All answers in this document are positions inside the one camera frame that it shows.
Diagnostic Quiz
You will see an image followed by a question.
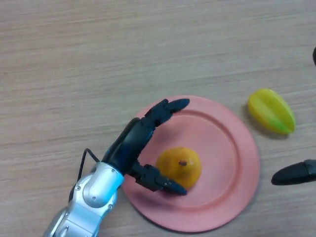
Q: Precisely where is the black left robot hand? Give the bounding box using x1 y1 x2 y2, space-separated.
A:
101 98 191 197

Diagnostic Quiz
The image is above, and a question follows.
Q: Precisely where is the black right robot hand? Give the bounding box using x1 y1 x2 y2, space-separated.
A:
271 46 316 186

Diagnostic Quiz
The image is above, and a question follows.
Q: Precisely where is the yellow-green starfruit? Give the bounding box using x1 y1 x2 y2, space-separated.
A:
247 88 297 135

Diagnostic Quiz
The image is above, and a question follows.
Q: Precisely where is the pink round plate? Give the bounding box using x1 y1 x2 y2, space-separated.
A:
120 95 261 234

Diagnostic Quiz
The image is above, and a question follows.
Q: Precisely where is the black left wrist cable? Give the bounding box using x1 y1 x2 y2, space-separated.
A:
77 148 102 185

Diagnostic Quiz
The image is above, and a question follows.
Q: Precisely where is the yellow pear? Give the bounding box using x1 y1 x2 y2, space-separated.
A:
156 147 203 190

